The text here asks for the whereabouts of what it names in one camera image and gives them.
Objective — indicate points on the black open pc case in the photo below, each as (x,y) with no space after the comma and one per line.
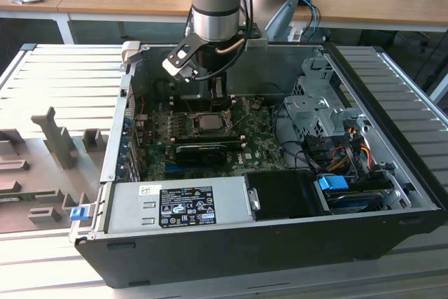
(245,257)

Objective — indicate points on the black ram slot bank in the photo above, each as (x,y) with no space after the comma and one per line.
(210,139)
(196,104)

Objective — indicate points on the square silver cpu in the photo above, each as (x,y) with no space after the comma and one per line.
(210,121)

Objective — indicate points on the cpu socket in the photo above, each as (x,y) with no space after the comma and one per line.
(194,127)

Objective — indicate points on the grey parts rack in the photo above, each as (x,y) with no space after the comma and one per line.
(42,173)

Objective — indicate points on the blue case latch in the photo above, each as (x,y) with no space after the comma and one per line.
(78,214)

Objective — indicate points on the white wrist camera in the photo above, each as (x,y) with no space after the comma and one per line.
(176,64)

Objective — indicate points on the silver power supply unit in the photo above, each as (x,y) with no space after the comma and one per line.
(129,204)

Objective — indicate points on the black hard disk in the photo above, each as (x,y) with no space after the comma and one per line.
(353,201)

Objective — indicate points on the silver metal drive cage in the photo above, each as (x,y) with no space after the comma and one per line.
(315,110)

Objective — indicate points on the green motherboard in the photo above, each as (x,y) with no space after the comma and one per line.
(259,148)

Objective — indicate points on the black plastic module cover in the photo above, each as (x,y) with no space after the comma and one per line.
(199,156)

